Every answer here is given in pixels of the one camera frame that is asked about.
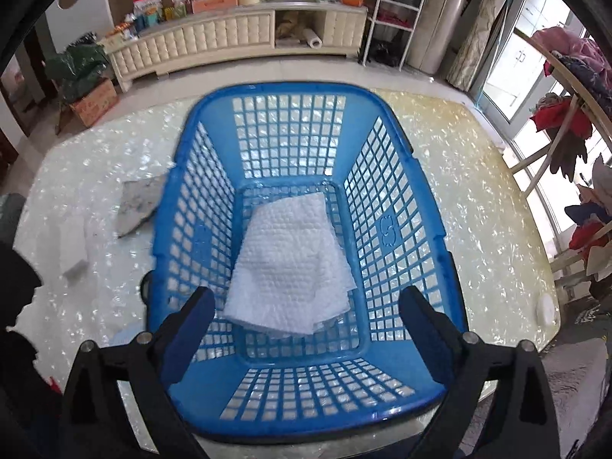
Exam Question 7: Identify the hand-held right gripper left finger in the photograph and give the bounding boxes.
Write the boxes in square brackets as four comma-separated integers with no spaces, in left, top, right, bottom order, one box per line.
[60,286,216,459]

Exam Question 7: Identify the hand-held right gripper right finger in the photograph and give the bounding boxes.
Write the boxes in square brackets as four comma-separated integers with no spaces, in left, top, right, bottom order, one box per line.
[398,286,562,459]

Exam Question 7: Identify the white textured towel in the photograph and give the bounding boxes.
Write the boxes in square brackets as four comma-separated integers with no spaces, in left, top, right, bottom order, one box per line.
[222,191,359,336]

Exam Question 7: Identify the grey cloth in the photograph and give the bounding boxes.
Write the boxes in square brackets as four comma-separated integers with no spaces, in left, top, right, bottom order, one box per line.
[116,172,170,239]

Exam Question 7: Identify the white sponge block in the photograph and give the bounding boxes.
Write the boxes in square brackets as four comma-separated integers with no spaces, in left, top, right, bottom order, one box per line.
[37,215,90,281]

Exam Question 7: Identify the blue plastic basket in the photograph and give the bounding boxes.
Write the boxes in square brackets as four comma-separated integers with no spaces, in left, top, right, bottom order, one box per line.
[141,82,469,441]

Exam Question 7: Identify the white round puck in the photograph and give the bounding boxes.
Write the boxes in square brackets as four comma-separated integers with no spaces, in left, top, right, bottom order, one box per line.
[535,294,558,328]

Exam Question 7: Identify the dark hanging gloves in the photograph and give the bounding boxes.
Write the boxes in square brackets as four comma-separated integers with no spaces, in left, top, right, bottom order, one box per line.
[550,124,589,180]

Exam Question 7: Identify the cardboard box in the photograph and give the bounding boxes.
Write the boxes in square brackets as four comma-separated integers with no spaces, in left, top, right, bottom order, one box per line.
[69,79,119,127]

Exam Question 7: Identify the red garment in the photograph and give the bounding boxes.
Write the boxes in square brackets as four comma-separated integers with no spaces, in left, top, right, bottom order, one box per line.
[531,98,594,137]

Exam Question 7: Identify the green plastic bag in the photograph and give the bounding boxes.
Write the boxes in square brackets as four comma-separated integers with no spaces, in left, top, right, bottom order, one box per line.
[45,41,113,103]

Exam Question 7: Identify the clothes drying rack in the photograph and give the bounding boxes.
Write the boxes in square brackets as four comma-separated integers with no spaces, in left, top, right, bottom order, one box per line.
[514,29,612,297]

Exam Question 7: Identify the dark blue garment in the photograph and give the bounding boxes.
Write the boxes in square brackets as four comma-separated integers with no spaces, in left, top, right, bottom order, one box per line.
[550,55,609,89]

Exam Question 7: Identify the patterned curtain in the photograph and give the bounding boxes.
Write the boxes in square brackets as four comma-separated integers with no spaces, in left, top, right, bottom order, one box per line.
[447,0,522,91]

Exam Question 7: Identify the cream tufted cabinet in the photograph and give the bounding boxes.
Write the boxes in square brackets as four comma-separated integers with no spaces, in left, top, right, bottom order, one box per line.
[103,2,369,94]

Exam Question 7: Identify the standing air conditioner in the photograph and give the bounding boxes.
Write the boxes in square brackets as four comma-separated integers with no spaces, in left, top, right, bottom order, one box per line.
[406,0,479,75]

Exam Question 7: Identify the pink garment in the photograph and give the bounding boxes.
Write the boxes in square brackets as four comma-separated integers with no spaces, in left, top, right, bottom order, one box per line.
[533,26,608,65]

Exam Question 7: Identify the pink box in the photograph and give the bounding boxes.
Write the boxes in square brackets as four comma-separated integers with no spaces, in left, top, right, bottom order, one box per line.
[191,0,239,14]

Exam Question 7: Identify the white wire shelf rack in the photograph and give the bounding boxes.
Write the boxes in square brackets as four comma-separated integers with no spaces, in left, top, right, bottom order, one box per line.
[358,0,431,68]

